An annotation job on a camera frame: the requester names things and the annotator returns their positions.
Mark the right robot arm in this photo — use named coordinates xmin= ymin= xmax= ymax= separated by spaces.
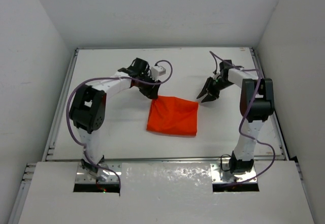
xmin=197 ymin=60 xmax=275 ymax=174

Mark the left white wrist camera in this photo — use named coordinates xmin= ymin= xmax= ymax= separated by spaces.
xmin=150 ymin=65 xmax=166 ymax=80

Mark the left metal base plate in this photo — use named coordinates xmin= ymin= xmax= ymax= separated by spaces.
xmin=75 ymin=164 xmax=121 ymax=184

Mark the orange t shirt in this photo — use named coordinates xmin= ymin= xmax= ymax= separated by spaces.
xmin=146 ymin=96 xmax=199 ymax=137

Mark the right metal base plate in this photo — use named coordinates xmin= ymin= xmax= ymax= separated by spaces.
xmin=210 ymin=161 xmax=257 ymax=184

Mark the metal base plate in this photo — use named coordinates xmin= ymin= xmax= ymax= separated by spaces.
xmin=210 ymin=161 xmax=257 ymax=184
xmin=75 ymin=164 xmax=121 ymax=184

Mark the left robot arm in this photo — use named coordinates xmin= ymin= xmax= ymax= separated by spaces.
xmin=66 ymin=58 xmax=166 ymax=175

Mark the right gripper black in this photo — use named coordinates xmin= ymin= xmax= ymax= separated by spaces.
xmin=198 ymin=77 xmax=235 ymax=103

